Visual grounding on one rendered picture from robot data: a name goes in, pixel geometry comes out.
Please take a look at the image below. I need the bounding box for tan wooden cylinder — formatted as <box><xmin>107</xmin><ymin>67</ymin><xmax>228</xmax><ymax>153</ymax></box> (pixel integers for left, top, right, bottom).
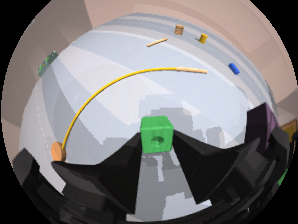
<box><xmin>174</xmin><ymin>24</ymin><xmax>184</xmax><ymax>35</ymax></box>

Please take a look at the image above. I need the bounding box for green block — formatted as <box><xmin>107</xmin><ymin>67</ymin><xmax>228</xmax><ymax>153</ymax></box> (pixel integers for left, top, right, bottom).
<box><xmin>140</xmin><ymin>116</ymin><xmax>174</xmax><ymax>153</ymax></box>

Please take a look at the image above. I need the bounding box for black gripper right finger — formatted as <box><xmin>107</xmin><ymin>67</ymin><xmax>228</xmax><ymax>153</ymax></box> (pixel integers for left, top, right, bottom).
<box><xmin>172</xmin><ymin>129</ymin><xmax>261</xmax><ymax>205</ymax></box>

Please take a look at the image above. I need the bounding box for yellow cylinder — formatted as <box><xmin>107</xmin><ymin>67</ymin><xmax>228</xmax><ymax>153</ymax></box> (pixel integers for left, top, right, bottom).
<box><xmin>198</xmin><ymin>34</ymin><xmax>208</xmax><ymax>44</ymax></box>

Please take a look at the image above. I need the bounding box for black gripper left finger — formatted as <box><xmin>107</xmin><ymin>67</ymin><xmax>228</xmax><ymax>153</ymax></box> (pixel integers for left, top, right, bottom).
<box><xmin>51</xmin><ymin>132</ymin><xmax>142</xmax><ymax>214</ymax></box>

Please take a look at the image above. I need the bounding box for orange round button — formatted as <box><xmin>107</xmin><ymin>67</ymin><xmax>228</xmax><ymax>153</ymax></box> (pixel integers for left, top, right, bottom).
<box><xmin>51</xmin><ymin>141</ymin><xmax>67</xmax><ymax>161</ymax></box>

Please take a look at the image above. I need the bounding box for blue rectangular bar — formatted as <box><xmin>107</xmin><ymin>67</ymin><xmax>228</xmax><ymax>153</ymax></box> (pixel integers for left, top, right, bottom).
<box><xmin>229</xmin><ymin>63</ymin><xmax>239</xmax><ymax>75</ymax></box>

